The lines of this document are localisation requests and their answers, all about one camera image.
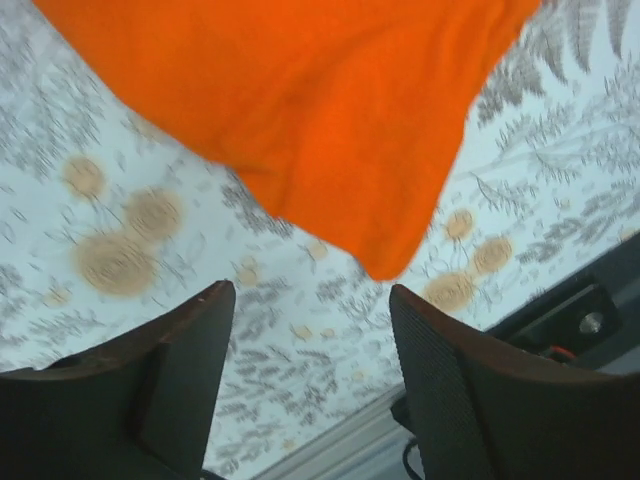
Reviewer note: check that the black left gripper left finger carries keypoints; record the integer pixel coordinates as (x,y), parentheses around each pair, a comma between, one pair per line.
(139,406)

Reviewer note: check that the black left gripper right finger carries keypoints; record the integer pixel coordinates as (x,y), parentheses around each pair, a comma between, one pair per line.
(483,409)

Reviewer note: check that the orange t shirt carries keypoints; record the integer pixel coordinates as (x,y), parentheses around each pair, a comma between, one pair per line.
(341,117)

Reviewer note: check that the floral patterned table mat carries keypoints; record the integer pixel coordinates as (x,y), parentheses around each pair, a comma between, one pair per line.
(106,223)

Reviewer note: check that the aluminium frame rail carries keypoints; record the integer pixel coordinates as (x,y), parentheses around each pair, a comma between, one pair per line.
(366,445)

